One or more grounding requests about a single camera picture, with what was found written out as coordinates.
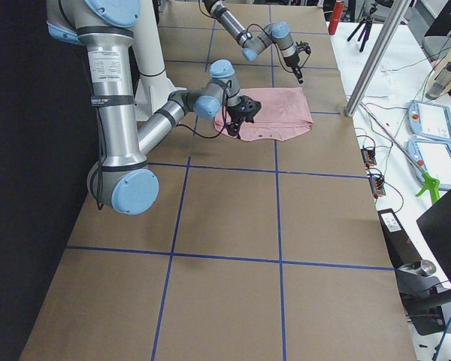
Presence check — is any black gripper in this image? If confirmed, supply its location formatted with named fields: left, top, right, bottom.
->
left=225, top=96, right=262, bottom=139
left=285, top=52, right=304, bottom=84

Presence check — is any pink Snoopy t-shirt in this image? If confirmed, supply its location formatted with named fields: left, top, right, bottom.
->
left=213, top=86, right=315, bottom=143

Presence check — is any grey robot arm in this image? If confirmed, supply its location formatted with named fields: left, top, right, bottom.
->
left=204, top=1, right=311, bottom=84
left=47, top=1, right=261, bottom=215

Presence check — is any red cylinder bottle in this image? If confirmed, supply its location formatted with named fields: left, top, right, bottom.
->
left=328, top=0, right=345, bottom=35

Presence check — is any black tripod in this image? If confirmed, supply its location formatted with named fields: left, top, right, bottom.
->
left=347, top=4, right=377, bottom=53

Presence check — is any orange terminal block far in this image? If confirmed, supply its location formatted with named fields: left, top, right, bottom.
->
left=361, top=147, right=377, bottom=168

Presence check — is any orange terminal block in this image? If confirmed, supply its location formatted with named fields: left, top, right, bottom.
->
left=367, top=168, right=386, bottom=199
left=361, top=147, right=377, bottom=168

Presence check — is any orange terminal block near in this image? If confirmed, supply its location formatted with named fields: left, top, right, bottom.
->
left=367, top=168, right=386, bottom=199

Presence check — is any upper teach pendant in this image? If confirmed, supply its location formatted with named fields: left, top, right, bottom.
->
left=407, top=100, right=451, bottom=143

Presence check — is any teach pendant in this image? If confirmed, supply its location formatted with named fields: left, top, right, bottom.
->
left=407, top=100, right=451, bottom=143
left=407, top=138, right=451, bottom=191

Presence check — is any clear water bottle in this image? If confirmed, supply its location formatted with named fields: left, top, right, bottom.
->
left=425, top=60, right=451, bottom=100

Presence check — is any lower teach pendant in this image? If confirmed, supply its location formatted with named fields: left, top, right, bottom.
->
left=407, top=138, right=451, bottom=191

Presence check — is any black monitor corner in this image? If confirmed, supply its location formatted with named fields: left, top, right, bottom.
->
left=416, top=189, right=451, bottom=282

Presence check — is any black equipment box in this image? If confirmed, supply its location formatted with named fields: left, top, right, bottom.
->
left=378, top=208, right=451, bottom=335

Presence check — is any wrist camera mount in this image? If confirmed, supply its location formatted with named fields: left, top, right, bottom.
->
left=295, top=41, right=312, bottom=56

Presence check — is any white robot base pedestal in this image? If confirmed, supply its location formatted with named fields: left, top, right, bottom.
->
left=131, top=0, right=177, bottom=122

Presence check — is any aluminium frame post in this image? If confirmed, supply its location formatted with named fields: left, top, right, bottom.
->
left=344, top=1, right=411, bottom=117

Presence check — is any green handled reacher stick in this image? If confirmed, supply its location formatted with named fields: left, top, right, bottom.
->
left=359, top=102, right=440, bottom=204

